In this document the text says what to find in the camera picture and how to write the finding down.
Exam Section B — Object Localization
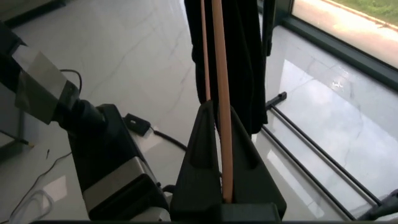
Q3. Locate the white cable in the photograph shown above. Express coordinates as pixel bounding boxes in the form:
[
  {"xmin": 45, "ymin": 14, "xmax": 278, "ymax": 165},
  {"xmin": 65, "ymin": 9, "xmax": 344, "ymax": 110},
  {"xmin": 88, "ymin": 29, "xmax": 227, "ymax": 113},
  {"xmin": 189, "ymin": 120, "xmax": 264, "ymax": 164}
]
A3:
[{"xmin": 8, "ymin": 189, "xmax": 55, "ymax": 224}]

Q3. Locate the pink clothes hanger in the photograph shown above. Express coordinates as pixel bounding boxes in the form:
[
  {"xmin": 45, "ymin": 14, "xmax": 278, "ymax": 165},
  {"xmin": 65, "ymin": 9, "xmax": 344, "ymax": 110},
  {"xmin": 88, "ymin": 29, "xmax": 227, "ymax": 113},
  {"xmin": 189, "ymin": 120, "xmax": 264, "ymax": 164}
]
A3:
[{"xmin": 200, "ymin": 0, "xmax": 234, "ymax": 203}]

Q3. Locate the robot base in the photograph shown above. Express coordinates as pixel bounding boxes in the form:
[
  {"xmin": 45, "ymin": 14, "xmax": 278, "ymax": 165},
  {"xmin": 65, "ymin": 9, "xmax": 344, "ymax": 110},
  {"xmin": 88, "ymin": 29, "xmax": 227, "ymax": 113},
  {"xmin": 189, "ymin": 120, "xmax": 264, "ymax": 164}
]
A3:
[{"xmin": 66, "ymin": 103, "xmax": 171, "ymax": 222}]

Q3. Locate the black cable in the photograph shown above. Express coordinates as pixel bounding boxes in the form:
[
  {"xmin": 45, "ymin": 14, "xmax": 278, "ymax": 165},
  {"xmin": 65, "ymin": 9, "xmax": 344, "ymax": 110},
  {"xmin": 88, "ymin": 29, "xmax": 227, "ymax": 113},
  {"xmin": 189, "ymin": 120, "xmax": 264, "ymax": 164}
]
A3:
[{"xmin": 150, "ymin": 128, "xmax": 190, "ymax": 152}]

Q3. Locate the window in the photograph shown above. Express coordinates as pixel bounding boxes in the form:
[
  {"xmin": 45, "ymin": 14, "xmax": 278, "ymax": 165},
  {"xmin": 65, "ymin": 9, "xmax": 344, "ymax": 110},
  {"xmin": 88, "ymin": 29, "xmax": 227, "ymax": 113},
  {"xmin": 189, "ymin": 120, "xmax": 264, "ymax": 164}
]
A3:
[{"xmin": 273, "ymin": 0, "xmax": 398, "ymax": 91}]

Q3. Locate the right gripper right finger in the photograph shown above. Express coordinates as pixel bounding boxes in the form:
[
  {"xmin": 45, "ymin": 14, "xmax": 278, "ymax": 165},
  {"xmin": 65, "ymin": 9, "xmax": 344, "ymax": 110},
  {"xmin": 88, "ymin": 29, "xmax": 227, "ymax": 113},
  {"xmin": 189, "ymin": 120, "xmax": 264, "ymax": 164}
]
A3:
[{"xmin": 216, "ymin": 106, "xmax": 287, "ymax": 222}]

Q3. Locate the black garment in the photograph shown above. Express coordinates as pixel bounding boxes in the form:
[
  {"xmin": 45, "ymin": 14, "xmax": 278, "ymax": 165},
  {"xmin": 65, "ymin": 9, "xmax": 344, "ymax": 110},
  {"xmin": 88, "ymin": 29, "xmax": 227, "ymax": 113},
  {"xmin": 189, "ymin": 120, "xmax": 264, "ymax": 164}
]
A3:
[{"xmin": 183, "ymin": 0, "xmax": 277, "ymax": 136}]

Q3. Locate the black clothes rack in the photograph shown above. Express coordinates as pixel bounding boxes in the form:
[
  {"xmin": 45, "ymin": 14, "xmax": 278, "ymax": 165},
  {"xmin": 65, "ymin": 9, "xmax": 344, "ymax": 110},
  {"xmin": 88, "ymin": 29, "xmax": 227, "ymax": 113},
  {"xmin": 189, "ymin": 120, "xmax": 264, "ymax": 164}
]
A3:
[{"xmin": 260, "ymin": 91, "xmax": 398, "ymax": 222}]

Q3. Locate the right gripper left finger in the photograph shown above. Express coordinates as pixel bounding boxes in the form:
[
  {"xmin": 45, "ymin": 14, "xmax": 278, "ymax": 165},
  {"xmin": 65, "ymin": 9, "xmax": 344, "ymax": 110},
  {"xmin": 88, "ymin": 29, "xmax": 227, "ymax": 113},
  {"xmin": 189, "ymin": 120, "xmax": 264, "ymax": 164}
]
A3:
[{"xmin": 169, "ymin": 100, "xmax": 224, "ymax": 222}]

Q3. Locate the black power adapter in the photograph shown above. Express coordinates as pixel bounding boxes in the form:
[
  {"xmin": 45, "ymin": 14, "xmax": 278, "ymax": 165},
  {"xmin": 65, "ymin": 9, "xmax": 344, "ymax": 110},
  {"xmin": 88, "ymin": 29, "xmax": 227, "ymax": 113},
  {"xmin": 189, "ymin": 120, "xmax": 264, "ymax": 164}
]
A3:
[{"xmin": 123, "ymin": 113, "xmax": 152, "ymax": 137}]

